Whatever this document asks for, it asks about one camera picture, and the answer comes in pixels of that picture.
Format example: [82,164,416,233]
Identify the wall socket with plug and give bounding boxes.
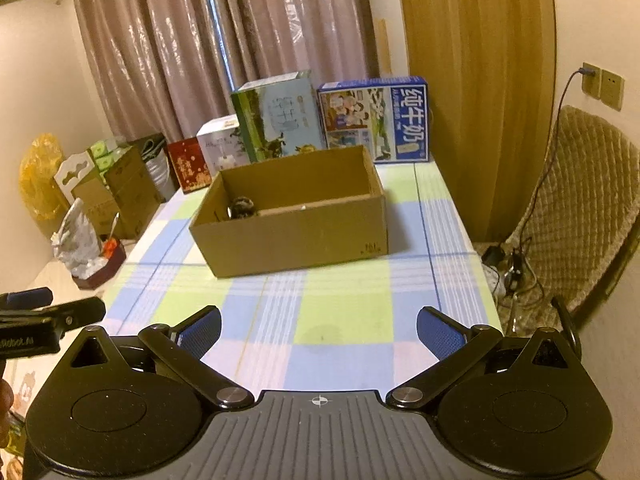
[579,63,602,100]

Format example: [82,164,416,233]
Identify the white crumpled bag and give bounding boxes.
[51,198,102,276]

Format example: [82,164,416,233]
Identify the yellow plastic bag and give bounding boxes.
[18,133,68,223]

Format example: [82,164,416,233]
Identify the white appliance box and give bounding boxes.
[196,114,250,177]

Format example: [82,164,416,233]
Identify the checked tablecloth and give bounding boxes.
[103,162,499,392]

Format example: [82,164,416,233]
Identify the dark brown scrunchie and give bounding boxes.
[228,196,257,219]

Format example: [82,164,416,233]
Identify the green blue milk carton box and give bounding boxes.
[231,70,326,162]

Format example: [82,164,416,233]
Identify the quilted brown chair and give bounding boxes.
[487,106,639,336]

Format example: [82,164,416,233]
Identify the person's left hand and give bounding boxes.
[0,379,14,448]

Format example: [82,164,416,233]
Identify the wooden door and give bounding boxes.
[401,0,556,242]

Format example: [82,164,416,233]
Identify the brown cardboard box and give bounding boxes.
[190,145,388,278]

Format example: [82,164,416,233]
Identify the dark red tray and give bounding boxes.
[72,237,127,290]

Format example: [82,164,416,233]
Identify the red gift box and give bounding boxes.
[167,138,212,194]

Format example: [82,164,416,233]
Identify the beige curtain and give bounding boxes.
[74,0,378,142]

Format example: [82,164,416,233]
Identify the brown cardboard carton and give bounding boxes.
[73,146,162,240]

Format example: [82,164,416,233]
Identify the green tissue packs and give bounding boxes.
[88,138,130,172]

